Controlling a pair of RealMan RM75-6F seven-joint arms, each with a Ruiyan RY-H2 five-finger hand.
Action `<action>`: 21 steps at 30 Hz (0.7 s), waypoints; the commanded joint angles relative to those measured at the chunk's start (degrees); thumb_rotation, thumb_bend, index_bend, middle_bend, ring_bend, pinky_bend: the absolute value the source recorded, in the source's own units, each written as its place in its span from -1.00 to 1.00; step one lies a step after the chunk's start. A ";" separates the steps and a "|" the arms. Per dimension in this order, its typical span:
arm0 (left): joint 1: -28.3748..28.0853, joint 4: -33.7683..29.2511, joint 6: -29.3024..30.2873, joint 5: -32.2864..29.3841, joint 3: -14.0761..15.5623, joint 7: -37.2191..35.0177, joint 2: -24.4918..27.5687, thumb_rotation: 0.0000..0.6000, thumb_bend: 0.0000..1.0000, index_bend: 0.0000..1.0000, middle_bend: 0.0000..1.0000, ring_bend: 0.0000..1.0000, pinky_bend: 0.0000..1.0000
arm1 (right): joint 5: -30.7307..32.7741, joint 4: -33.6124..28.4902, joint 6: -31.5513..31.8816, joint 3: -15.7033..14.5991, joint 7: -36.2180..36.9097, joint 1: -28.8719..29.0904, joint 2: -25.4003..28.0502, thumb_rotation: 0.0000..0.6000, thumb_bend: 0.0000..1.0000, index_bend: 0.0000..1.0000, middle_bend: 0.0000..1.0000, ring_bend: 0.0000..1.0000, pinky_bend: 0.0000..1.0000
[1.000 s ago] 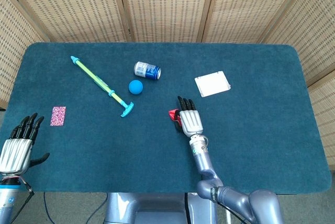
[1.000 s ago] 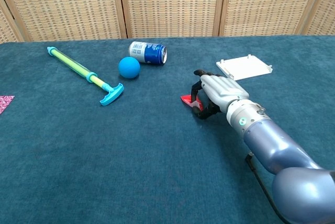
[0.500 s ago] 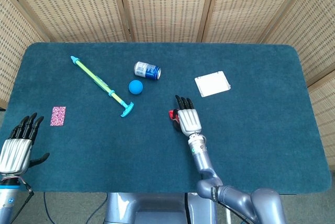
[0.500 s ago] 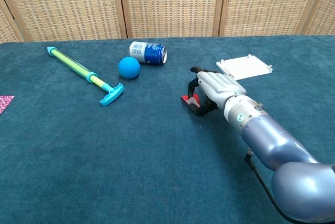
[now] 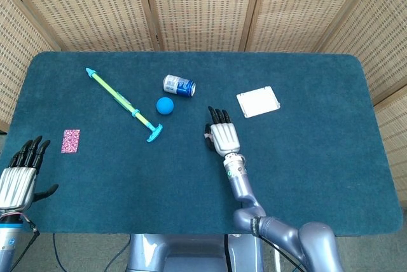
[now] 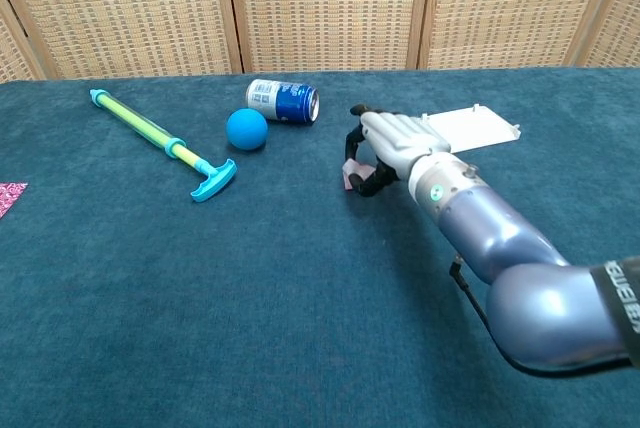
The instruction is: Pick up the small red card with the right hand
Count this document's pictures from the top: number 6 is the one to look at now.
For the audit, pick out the blue white soda can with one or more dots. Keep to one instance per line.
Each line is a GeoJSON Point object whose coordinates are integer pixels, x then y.
{"type": "Point", "coordinates": [282, 101]}

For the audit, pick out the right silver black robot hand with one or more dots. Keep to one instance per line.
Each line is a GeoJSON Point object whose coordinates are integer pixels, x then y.
{"type": "Point", "coordinates": [400, 140]}

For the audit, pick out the blue ball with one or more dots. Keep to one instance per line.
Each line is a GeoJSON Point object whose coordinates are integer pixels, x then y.
{"type": "Point", "coordinates": [247, 129]}

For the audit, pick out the woven folding screen panel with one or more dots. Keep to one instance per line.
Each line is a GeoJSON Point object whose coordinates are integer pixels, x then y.
{"type": "Point", "coordinates": [510, 8]}
{"type": "Point", "coordinates": [125, 8]}
{"type": "Point", "coordinates": [10, 60]}
{"type": "Point", "coordinates": [325, 8]}
{"type": "Point", "coordinates": [620, 33]}

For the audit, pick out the teal yellow toy water pump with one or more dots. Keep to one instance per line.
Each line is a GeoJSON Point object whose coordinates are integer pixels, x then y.
{"type": "Point", "coordinates": [141, 124]}

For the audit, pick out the white square plastic plate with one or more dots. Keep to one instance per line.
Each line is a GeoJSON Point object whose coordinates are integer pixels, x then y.
{"type": "Point", "coordinates": [480, 129]}

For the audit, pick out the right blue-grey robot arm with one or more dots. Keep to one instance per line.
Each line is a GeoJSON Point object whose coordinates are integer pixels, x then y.
{"type": "Point", "coordinates": [500, 238]}

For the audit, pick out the teal felt table cloth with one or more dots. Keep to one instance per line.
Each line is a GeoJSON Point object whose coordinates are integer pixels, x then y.
{"type": "Point", "coordinates": [225, 308]}

